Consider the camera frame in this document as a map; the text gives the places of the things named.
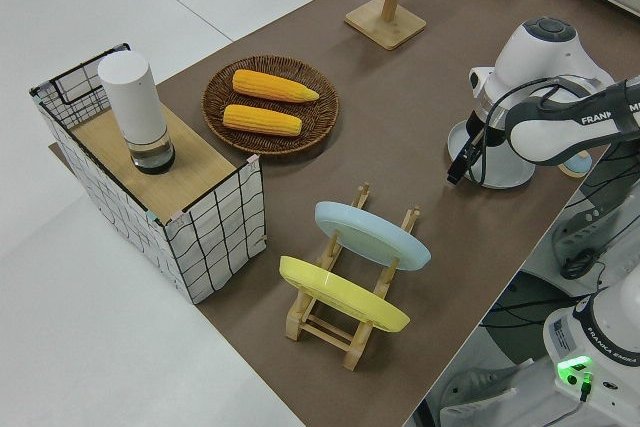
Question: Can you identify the white cylinder grinder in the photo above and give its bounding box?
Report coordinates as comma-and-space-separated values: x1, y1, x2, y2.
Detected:
97, 50, 177, 176

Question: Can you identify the yellow corn cob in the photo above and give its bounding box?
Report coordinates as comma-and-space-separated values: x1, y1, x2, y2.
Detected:
222, 103, 304, 137
231, 68, 321, 104

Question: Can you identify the wooden plate rack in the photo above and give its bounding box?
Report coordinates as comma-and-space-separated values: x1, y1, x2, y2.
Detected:
284, 181, 422, 372

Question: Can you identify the wooden board lid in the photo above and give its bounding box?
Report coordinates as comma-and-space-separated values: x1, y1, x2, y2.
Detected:
69, 106, 237, 214

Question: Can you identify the yellow plate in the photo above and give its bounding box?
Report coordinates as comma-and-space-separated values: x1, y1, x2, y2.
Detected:
278, 255, 412, 334

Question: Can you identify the wire basket with cloth liner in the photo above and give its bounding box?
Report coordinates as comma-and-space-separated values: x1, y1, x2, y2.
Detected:
28, 41, 266, 306

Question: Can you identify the wooden mug tree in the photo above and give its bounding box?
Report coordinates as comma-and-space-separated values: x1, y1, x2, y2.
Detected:
343, 0, 434, 52

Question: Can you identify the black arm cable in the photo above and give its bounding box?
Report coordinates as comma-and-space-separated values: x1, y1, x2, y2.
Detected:
467, 74, 629, 184

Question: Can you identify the brown table mat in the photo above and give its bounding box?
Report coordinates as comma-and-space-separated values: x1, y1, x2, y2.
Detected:
47, 0, 640, 427

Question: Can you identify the blue dome bell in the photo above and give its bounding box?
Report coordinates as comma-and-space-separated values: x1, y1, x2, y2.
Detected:
559, 151, 594, 179

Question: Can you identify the white power strip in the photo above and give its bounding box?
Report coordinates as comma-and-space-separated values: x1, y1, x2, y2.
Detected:
551, 192, 626, 268

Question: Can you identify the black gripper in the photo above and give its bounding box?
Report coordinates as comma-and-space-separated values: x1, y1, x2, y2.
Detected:
446, 114, 511, 184

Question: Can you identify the brown wicker tray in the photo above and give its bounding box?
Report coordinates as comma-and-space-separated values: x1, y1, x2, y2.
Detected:
201, 54, 341, 156

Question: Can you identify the gray plate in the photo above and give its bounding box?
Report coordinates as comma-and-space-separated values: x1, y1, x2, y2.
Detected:
447, 121, 536, 190

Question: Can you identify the light blue plate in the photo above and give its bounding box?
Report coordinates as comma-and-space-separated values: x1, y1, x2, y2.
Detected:
314, 200, 432, 273

